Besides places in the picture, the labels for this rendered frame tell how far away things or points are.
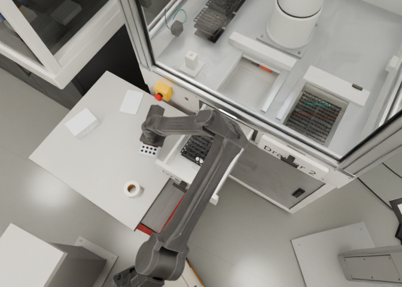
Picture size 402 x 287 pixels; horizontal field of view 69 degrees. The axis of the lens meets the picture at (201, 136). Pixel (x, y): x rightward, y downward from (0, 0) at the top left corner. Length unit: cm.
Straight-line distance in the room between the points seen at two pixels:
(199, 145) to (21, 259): 86
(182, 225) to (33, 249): 86
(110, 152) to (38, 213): 105
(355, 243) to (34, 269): 179
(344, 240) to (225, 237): 76
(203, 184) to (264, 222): 140
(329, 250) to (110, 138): 150
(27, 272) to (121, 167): 55
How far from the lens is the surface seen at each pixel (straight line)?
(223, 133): 72
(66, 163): 151
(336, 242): 218
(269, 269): 209
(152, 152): 136
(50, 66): 153
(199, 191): 73
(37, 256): 147
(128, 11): 115
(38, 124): 264
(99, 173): 143
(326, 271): 214
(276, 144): 124
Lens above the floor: 205
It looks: 66 degrees down
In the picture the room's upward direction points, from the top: 3 degrees counter-clockwise
